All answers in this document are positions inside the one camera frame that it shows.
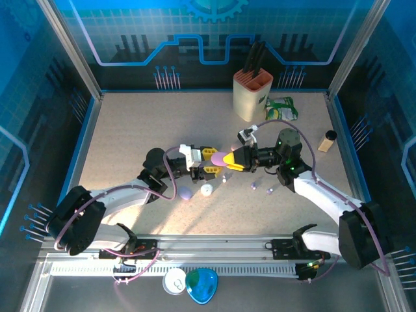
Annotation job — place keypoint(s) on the white earbud charging case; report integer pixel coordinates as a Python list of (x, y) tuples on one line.
[(206, 189)]

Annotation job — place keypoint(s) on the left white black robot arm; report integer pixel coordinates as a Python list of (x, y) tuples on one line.
[(120, 201)]

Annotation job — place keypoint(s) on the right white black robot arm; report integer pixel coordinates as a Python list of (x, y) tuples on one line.
[(325, 195)]

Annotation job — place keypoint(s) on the green snack bag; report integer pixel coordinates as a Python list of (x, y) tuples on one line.
[(281, 110)]

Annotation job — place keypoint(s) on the cream knife block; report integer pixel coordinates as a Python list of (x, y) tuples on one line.
[(248, 100)]

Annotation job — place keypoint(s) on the black capped spice bottle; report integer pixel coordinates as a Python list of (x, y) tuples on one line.
[(326, 143)]

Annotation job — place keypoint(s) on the blue heart-shaped container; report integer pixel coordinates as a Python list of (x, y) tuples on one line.
[(201, 286)]

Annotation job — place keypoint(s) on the aluminium table rail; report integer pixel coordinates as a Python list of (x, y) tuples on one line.
[(211, 242)]

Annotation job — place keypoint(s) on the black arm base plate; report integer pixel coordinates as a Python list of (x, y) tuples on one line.
[(148, 243), (282, 248)]

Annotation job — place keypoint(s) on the aluminium frame post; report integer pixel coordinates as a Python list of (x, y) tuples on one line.
[(355, 48), (73, 48)]

